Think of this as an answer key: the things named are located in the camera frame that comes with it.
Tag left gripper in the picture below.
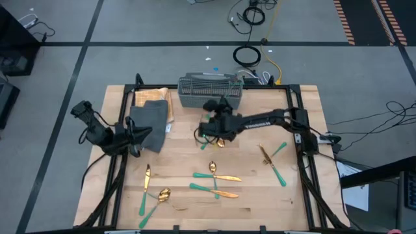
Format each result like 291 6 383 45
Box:
112 120 153 159

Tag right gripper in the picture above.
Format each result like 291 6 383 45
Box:
198 99 243 142

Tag gold knife green handle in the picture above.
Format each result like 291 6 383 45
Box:
192 172 242 182
189 183 240 199
138 164 151 216

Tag grey plastic cutlery basket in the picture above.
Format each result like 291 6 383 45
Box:
177 73 244 110

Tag grey cloth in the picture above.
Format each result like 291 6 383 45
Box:
129 99 172 153

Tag black floor box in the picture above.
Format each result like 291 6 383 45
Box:
0 81 21 130

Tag white power adapter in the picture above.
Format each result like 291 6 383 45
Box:
18 12 40 29

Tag black furniture unit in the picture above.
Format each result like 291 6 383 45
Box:
0 6 42 77

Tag white paper sheet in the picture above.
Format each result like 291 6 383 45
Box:
336 161 370 212

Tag black desk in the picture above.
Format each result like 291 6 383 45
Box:
339 155 416 189

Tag grey equipment box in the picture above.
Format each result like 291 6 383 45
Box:
396 170 416 231

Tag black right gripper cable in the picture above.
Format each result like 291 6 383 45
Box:
194 127 219 146

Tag black coiled cable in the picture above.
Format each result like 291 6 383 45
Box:
242 5 266 26
232 44 262 68

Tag white cable bundle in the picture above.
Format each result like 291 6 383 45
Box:
237 68 272 86

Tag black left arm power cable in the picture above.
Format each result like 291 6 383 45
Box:
80 152 108 191

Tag black aluminium table frame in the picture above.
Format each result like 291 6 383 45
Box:
77 73 350 230

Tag yellow cable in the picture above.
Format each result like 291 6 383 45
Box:
259 0 283 86

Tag black loose floor cables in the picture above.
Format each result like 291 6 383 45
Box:
326 100 416 152

